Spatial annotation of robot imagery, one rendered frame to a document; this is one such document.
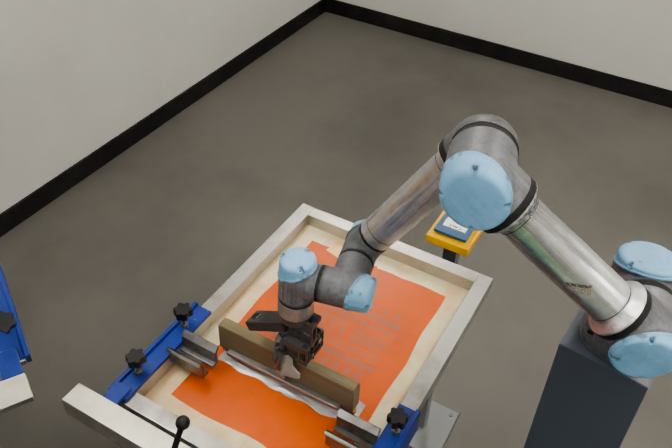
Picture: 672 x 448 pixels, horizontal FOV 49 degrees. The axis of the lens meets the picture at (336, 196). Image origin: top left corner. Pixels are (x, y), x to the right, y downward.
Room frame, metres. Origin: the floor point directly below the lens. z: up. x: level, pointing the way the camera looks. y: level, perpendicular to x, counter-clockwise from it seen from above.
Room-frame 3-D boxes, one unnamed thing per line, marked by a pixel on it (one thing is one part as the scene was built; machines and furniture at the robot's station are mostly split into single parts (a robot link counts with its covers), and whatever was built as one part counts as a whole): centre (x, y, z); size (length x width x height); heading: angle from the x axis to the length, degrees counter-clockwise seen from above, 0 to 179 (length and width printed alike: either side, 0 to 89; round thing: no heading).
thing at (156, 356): (1.08, 0.38, 0.97); 0.30 x 0.05 x 0.07; 152
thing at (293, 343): (1.03, 0.07, 1.14); 0.09 x 0.08 x 0.12; 62
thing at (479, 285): (1.16, 0.02, 0.97); 0.79 x 0.58 x 0.04; 152
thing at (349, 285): (1.03, -0.03, 1.29); 0.11 x 0.11 x 0.08; 76
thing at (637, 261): (1.00, -0.58, 1.37); 0.13 x 0.12 x 0.14; 166
